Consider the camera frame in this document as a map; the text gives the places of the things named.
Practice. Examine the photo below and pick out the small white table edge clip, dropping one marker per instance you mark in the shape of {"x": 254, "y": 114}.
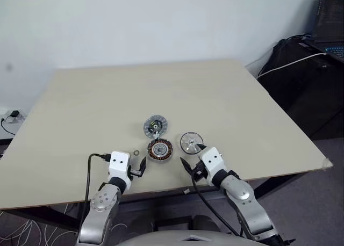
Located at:
{"x": 186, "y": 191}

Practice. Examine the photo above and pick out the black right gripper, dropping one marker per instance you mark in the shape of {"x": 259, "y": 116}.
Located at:
{"x": 199, "y": 172}

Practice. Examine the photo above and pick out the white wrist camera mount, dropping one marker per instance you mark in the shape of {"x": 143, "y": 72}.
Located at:
{"x": 119, "y": 162}
{"x": 212, "y": 160}

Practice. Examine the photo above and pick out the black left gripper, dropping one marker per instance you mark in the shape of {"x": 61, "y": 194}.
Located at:
{"x": 136, "y": 173}

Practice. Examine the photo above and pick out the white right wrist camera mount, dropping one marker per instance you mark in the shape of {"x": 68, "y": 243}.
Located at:
{"x": 212, "y": 160}

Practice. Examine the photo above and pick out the small metal washer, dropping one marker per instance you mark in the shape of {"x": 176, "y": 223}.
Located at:
{"x": 134, "y": 152}

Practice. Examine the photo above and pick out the grey robot torso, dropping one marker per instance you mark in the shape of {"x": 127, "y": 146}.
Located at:
{"x": 166, "y": 239}

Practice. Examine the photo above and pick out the motor stator with copper windings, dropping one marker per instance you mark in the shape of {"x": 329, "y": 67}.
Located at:
{"x": 160, "y": 151}

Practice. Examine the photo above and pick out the black power adapter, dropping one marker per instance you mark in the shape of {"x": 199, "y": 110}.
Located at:
{"x": 14, "y": 114}

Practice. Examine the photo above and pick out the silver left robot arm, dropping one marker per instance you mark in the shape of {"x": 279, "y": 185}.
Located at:
{"x": 100, "y": 200}

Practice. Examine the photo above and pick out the clear tape table corner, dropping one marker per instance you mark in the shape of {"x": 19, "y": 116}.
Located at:
{"x": 327, "y": 164}

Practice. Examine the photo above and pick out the white power strip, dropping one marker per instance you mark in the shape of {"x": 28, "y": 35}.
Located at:
{"x": 21, "y": 116}

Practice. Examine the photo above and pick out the black laptop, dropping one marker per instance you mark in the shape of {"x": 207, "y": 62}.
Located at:
{"x": 330, "y": 15}

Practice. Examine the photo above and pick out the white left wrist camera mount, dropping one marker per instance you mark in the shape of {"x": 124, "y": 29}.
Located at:
{"x": 119, "y": 162}

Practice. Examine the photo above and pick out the finned motor cover circuit board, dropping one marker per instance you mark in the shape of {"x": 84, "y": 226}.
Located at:
{"x": 155, "y": 125}

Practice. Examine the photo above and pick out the silver rotor disc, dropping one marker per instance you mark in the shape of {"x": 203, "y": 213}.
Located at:
{"x": 191, "y": 143}

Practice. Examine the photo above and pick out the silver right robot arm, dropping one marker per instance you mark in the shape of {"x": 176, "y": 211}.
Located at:
{"x": 242, "y": 192}

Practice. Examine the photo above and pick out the black bag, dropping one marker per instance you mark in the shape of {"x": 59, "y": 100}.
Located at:
{"x": 301, "y": 90}

